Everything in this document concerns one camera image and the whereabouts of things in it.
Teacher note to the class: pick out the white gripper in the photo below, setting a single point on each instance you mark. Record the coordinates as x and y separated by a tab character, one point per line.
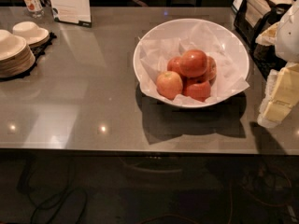
288	36

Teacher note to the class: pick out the red apple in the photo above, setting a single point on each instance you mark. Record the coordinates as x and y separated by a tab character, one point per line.
174	65
199	91
193	63
211	70

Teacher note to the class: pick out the front left yellowish apple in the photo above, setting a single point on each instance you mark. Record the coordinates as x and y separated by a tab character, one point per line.
169	84

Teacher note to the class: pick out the large white bowl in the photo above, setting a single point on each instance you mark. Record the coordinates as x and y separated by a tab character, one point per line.
162	31

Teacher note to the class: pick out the black rubber mat right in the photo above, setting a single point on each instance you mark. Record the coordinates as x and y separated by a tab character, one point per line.
266	59

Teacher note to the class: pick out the black rubber mat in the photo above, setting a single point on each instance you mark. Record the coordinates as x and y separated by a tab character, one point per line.
39	51
266	59

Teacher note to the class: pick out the white standing sign card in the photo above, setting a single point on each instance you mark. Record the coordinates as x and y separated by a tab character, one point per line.
72	11

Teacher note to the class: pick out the black rubber mat left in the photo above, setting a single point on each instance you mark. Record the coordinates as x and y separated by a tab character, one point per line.
39	51

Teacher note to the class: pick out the small stack of paper bowls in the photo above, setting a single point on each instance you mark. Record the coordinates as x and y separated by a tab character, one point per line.
32	33

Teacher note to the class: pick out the large stack of paper plates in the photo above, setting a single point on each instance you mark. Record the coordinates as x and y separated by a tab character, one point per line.
10	44

